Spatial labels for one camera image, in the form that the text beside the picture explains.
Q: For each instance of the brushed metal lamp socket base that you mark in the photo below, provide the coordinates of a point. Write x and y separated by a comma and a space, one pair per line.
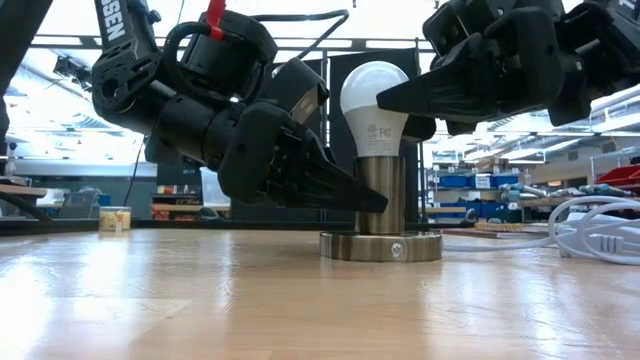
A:
380, 245

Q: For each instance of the long wooden workbench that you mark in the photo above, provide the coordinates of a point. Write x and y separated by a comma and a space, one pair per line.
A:
540, 202

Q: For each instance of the black ceiling-mounted device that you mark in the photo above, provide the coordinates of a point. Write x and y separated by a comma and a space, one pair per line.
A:
72, 70

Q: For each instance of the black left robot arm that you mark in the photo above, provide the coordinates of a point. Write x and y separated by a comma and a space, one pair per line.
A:
130, 85

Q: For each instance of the small yellow jar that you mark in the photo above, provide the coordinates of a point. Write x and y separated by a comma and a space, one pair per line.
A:
115, 219

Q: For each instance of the black monitor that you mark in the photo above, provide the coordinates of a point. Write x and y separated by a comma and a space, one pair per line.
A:
192, 176

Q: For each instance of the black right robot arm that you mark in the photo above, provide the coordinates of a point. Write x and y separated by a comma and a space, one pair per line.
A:
605, 50

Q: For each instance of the wooden workbench with black leg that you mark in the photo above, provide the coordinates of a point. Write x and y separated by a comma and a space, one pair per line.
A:
20, 190

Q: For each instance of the blue storage bin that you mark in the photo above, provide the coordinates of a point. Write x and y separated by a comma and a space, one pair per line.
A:
505, 180
454, 181

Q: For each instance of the black vertical pole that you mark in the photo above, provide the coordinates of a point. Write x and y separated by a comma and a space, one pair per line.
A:
422, 190

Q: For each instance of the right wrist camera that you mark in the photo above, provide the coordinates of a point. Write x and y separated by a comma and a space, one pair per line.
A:
452, 25

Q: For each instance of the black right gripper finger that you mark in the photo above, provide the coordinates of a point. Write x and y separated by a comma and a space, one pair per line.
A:
450, 85

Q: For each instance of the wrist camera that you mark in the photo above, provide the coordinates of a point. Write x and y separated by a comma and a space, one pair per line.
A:
297, 87
452, 25

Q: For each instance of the grey power tool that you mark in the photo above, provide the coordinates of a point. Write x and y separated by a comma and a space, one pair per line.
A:
520, 190

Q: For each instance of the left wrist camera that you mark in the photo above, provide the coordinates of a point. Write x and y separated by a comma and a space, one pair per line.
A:
297, 87

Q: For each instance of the clear plastic bin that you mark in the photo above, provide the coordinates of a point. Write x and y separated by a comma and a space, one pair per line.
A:
209, 192

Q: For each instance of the red storage bin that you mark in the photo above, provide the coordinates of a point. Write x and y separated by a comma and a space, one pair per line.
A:
622, 176

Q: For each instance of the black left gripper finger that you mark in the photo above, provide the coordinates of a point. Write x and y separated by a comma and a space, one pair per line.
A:
340, 190

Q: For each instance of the white lightbulb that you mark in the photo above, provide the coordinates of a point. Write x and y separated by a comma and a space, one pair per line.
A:
372, 95

